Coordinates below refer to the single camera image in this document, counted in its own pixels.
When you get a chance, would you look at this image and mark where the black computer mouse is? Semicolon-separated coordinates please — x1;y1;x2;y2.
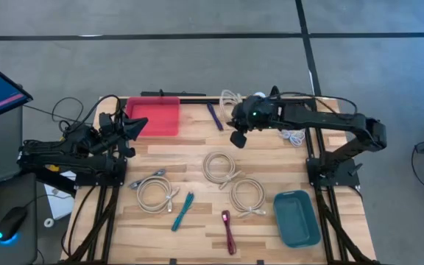
0;205;29;243

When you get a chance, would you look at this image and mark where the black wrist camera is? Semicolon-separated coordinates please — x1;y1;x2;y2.
99;112;116;136
230;130;248;149

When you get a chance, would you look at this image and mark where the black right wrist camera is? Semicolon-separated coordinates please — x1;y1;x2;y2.
230;130;248;149

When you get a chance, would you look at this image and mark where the teal braided USB cable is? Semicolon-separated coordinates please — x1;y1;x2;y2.
170;191;195;233

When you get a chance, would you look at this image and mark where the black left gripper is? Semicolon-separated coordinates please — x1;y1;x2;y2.
110;117;149;158

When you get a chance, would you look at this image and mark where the red plastic tray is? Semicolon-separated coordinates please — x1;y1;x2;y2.
125;96;181;137

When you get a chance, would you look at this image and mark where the purple USB cable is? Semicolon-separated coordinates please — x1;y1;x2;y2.
206;102;225;132

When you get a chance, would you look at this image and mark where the black diagonal support beam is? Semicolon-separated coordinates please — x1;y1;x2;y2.
22;167;77;196

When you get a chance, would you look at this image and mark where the grey side desk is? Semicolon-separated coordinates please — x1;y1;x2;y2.
0;105;39;265

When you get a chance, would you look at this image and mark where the black bar behind table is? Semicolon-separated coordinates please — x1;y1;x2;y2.
140;88;207;98

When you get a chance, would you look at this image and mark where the teal plastic tray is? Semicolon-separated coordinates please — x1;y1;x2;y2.
272;189;322;249

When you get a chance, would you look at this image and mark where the maroon USB cable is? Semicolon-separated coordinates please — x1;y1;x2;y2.
221;210;238;256

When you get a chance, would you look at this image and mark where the white paper sheet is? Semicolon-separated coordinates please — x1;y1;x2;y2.
43;171;77;221

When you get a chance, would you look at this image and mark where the black aluminium table frame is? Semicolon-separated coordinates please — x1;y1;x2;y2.
60;96;382;265

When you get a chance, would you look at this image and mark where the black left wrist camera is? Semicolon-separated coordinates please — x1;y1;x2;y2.
99;112;116;136

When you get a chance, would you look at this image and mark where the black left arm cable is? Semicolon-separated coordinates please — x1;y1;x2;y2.
52;94;121;135

